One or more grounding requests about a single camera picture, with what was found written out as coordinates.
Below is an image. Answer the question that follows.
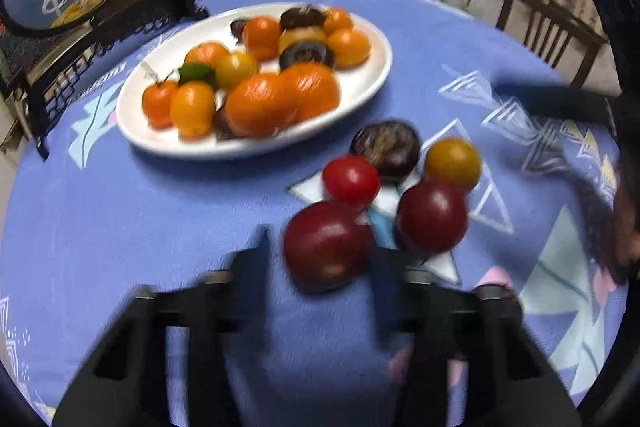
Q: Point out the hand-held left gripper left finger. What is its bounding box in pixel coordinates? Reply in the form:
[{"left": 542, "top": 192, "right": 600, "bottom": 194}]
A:
[{"left": 52, "top": 224, "right": 273, "bottom": 427}]

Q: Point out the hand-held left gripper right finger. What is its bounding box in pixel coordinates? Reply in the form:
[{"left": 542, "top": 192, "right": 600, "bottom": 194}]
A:
[{"left": 367, "top": 247, "right": 583, "bottom": 427}]

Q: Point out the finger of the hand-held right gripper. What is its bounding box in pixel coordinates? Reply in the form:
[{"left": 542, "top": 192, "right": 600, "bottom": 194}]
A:
[{"left": 495, "top": 82, "right": 618, "bottom": 126}]

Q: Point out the dark red cherry tomato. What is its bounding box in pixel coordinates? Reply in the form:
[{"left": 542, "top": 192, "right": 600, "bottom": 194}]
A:
[
  {"left": 396, "top": 181, "right": 470, "bottom": 254},
  {"left": 283, "top": 201, "right": 373, "bottom": 290}
]

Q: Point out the yellow-green cherry tomato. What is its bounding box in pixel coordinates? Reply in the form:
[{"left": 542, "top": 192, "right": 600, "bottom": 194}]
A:
[{"left": 424, "top": 138, "right": 483, "bottom": 192}]

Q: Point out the white oval plate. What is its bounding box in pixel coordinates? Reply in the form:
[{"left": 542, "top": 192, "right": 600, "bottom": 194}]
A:
[{"left": 116, "top": 2, "right": 394, "bottom": 161}]

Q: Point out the pile of mandarins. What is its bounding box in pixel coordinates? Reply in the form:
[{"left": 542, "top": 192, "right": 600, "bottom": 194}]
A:
[{"left": 141, "top": 7, "right": 373, "bottom": 140}]

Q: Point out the yellow cherry tomato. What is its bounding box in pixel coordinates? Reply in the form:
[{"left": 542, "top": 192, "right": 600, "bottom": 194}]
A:
[
  {"left": 215, "top": 51, "right": 261, "bottom": 90},
  {"left": 169, "top": 82, "right": 217, "bottom": 138}
]

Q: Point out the slatted wooden chair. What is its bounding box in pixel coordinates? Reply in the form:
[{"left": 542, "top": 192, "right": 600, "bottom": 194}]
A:
[{"left": 495, "top": 0, "right": 608, "bottom": 88}]

